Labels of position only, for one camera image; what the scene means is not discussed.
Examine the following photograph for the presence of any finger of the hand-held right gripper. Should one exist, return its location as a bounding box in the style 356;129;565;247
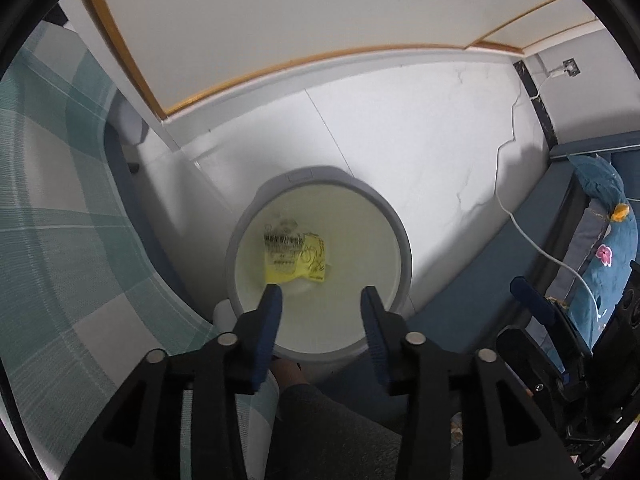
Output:
510;276;595;376

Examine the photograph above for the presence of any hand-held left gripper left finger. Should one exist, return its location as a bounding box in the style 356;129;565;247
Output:
60;284;284;480

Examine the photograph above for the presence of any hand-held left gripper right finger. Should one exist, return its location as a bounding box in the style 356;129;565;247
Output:
360;286;583;480

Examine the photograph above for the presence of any white round trash bin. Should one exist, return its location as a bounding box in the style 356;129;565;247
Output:
212;165;413;363

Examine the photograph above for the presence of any blue sofa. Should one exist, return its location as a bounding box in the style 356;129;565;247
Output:
400;132;640;431

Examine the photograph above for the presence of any yellow printed wrapper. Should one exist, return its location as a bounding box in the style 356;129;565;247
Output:
262;217;331;283

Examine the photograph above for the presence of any person's grey trouser leg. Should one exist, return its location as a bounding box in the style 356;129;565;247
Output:
270;360;406;480

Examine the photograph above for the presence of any green checked tablecloth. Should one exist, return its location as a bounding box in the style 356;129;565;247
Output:
0;20;278;480

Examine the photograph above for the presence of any white cabinet with wood trim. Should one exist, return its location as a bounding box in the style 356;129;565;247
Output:
80;0;598;122

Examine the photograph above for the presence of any white power cable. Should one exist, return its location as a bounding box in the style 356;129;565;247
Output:
494;62;608;321

